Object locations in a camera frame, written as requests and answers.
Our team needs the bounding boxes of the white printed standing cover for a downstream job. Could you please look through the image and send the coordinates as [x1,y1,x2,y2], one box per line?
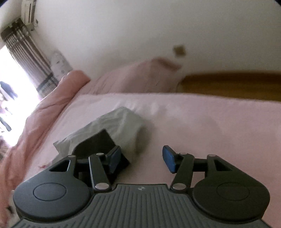
[50,51,73,80]

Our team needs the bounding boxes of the white air conditioner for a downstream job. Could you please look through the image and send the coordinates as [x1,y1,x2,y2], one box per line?
[21,0,39,25]

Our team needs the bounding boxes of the pink pillow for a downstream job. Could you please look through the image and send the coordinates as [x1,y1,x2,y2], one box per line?
[88,56,183,95]

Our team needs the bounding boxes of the brown striped curtain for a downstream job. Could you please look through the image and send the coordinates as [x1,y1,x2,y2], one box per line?
[0,18,60,98]

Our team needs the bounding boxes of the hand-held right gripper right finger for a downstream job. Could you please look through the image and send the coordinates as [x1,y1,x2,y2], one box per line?
[162,145,233,191]

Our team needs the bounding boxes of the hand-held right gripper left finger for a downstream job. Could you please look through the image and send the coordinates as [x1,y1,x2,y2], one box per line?
[47,146,122,191]

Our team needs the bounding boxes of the pink duvet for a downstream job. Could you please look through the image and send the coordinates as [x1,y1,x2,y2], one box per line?
[0,70,91,213]

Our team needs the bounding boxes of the hanging dark clothes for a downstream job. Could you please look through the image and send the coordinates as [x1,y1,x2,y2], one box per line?
[0,81,18,132]

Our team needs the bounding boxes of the grey garment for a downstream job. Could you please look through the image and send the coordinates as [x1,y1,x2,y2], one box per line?
[53,106,146,170]

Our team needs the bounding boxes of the wooden headboard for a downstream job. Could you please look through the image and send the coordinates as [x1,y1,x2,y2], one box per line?
[177,71,281,102]

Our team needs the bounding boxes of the brown wall switch plate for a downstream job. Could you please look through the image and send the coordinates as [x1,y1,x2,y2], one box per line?
[172,45,186,56]

